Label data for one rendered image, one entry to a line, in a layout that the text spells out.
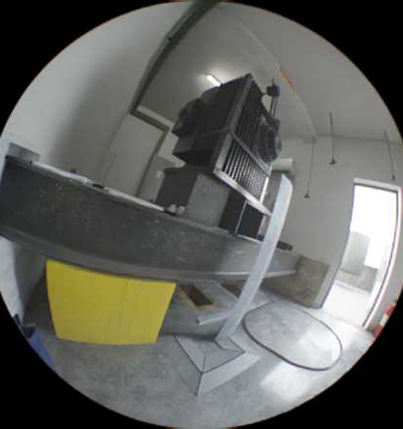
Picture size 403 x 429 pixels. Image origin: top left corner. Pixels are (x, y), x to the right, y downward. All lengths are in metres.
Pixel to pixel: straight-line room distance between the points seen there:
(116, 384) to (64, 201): 0.69
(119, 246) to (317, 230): 2.44
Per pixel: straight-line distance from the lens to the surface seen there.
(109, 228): 0.55
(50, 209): 0.58
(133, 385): 0.74
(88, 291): 0.58
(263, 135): 0.90
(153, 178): 3.74
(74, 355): 0.78
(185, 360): 0.85
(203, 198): 0.64
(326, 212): 2.58
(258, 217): 1.04
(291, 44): 2.30
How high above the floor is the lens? 0.69
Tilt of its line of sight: 1 degrees up
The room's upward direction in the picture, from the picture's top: 20 degrees clockwise
